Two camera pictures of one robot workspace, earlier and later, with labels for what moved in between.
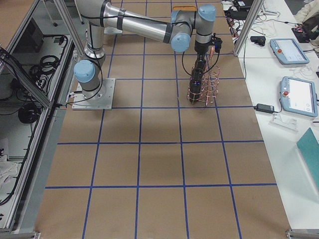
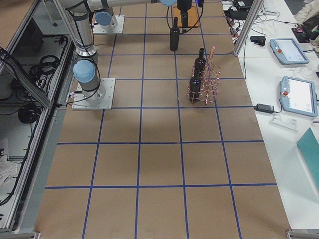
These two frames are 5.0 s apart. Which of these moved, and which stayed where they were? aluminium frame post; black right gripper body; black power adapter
Moved: black right gripper body
Stayed: black power adapter; aluminium frame post
